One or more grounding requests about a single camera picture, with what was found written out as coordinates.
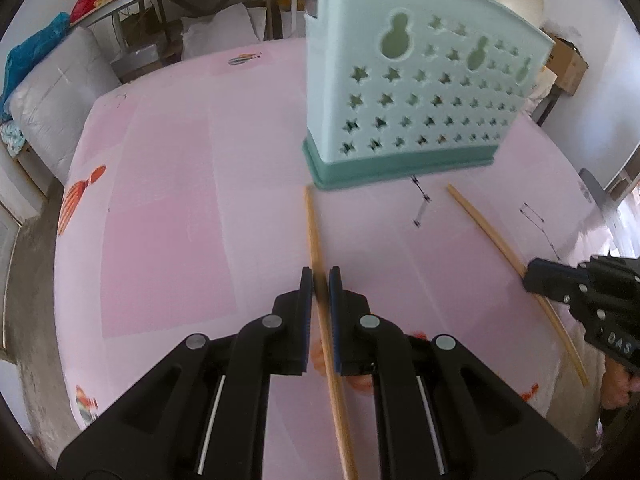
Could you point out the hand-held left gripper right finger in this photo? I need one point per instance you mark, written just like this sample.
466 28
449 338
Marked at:
336 330

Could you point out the brown cardboard box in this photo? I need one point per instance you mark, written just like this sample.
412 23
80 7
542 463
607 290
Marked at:
567 65

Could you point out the mint green utensil holder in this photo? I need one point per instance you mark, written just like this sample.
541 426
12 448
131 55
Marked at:
380 90

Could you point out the red plastic bag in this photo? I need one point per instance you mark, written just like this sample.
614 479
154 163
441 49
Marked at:
84 5

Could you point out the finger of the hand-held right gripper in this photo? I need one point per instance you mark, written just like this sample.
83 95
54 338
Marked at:
550 280

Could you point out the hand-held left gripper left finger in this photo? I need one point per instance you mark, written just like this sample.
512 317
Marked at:
302 330

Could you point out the long wooden chopstick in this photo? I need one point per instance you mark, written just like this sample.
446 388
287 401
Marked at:
315 240
490 230

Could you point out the brown box under table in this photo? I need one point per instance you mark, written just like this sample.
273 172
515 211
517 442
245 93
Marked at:
137 60

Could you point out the person's right hand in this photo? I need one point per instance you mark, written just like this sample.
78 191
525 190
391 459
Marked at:
617 385

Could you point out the white pillow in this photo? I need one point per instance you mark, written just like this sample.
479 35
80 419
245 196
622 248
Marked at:
215 32

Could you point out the blue plastic bag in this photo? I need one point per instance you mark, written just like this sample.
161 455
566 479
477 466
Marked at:
35 60

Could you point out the bagged white quilt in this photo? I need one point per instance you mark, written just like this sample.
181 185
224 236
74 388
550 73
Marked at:
60 105

